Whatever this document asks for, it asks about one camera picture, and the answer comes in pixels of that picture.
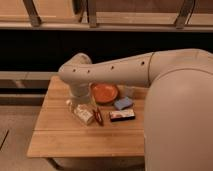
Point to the wooden table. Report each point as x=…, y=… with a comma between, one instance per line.
x=59, y=134

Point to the red black handled tool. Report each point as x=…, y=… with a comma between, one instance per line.
x=98, y=116

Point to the black white rectangular box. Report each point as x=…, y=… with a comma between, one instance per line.
x=121, y=115

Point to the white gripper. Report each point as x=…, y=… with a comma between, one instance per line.
x=80, y=93

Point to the white tube bottle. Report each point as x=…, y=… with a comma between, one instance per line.
x=83, y=112

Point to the orange round bowl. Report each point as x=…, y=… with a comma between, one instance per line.
x=104, y=93

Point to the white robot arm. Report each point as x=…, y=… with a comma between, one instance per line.
x=178, y=110

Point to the blue eraser block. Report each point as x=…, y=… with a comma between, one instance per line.
x=123, y=103

